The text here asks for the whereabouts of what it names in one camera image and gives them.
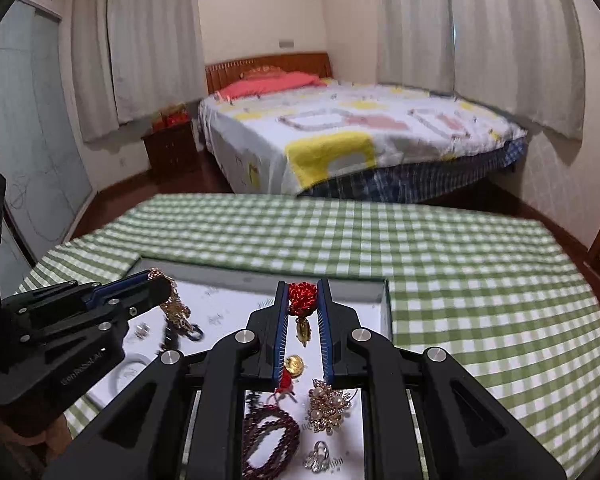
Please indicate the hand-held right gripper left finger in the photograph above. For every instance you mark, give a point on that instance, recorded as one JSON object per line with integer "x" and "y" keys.
{"x": 280, "y": 330}

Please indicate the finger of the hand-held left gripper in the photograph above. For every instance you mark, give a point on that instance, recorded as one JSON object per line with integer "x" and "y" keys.
{"x": 120, "y": 287}
{"x": 150, "y": 295}

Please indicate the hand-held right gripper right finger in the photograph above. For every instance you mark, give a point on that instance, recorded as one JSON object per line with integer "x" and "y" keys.
{"x": 325, "y": 330}

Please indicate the red knot gold coin charm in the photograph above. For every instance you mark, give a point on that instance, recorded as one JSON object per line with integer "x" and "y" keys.
{"x": 294, "y": 365}

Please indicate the red rose knot charm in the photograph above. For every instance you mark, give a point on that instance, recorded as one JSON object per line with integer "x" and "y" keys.
{"x": 301, "y": 297}

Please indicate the green cardboard box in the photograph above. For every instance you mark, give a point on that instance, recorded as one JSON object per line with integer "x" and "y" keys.
{"x": 220, "y": 300}

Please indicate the large pearl flower brooch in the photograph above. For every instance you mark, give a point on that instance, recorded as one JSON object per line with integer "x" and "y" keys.
{"x": 327, "y": 407}

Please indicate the white jade bangle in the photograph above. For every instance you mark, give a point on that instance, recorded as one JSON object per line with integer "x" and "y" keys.
{"x": 135, "y": 358}

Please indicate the green checkered tablecloth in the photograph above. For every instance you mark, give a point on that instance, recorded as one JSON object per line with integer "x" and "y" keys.
{"x": 430, "y": 270}

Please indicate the dark wooden nightstand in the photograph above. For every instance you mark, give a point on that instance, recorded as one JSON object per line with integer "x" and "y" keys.
{"x": 172, "y": 152}

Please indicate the grey sliding wardrobe door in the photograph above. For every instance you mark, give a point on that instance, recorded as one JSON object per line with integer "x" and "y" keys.
{"x": 40, "y": 135}

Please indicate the red gift box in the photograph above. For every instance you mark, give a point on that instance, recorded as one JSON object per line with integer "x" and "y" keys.
{"x": 177, "y": 120}

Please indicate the orange gift box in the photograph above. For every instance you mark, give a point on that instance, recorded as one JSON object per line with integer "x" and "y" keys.
{"x": 160, "y": 112}

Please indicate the blue plaid bed sheet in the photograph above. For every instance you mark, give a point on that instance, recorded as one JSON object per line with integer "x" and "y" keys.
{"x": 430, "y": 180}

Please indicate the bed with patterned cover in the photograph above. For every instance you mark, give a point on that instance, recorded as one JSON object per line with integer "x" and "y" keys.
{"x": 330, "y": 125}

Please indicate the narrow white curtain panel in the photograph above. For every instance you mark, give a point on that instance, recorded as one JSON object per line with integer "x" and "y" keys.
{"x": 95, "y": 60}
{"x": 415, "y": 20}

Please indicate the wooden bed headboard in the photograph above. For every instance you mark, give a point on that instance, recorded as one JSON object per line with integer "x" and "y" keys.
{"x": 220, "y": 72}

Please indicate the pink pillow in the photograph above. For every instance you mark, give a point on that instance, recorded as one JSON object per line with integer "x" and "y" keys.
{"x": 270, "y": 87}

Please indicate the wide white curtain panel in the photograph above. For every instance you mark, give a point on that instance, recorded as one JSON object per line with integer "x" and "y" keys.
{"x": 155, "y": 35}
{"x": 520, "y": 45}

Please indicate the white wall outlet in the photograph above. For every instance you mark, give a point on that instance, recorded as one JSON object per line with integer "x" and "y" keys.
{"x": 286, "y": 43}

